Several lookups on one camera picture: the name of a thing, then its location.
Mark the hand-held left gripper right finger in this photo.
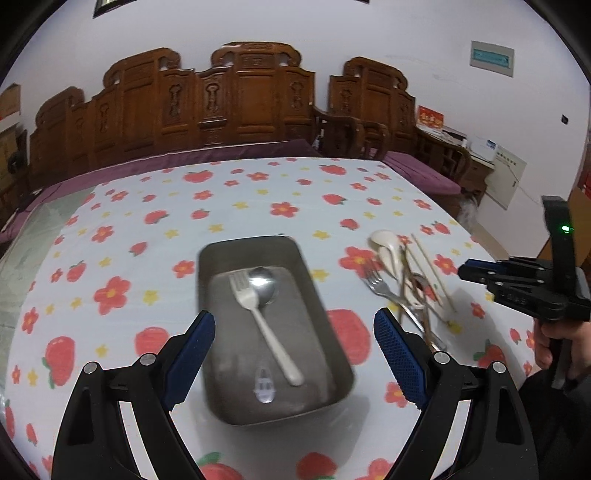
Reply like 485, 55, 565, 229
373, 308, 541, 480

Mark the carved wooden sofa bench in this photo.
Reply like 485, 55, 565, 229
28, 41, 320, 190

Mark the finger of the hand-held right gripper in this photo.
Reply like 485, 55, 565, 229
463, 258, 553, 278
458, 265, 533, 305

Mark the white wall panel board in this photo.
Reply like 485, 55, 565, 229
487, 145, 528, 210

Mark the pale wooden chopstick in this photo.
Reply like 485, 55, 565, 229
401, 240, 452, 325
411, 233, 457, 312

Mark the brown cardboard sheet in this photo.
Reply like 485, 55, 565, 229
567, 187, 591, 220

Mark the short metal spoon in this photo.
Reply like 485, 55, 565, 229
248, 267, 278, 308

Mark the red gift box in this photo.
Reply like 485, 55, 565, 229
417, 105, 446, 130

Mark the dark picture frame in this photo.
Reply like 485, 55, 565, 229
92, 0, 144, 19

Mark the square purple seat cushion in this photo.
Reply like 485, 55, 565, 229
369, 150, 462, 197

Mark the carved wooden armchair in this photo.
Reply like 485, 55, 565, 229
311, 56, 419, 160

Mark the white-handled metal fork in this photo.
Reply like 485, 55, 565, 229
228, 271, 305, 387

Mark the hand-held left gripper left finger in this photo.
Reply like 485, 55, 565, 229
54, 310, 217, 480

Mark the all-metal fork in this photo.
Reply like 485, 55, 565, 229
362, 267, 446, 349

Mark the grey white fluffy object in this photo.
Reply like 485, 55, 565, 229
457, 191, 481, 227

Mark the floral strawberry tablecloth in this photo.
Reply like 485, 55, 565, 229
0, 157, 550, 480

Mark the green wall panel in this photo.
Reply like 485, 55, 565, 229
470, 41, 515, 78

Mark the metal tray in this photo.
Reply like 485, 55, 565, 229
197, 235, 356, 428

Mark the person's right forearm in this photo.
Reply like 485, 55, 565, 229
517, 369, 591, 480

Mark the white blue-print box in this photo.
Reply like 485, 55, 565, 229
466, 137, 499, 162

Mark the person's right hand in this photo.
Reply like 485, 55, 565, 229
533, 319, 591, 381

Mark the white plastic spoon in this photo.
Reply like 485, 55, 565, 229
368, 229, 407, 282
379, 247, 405, 284

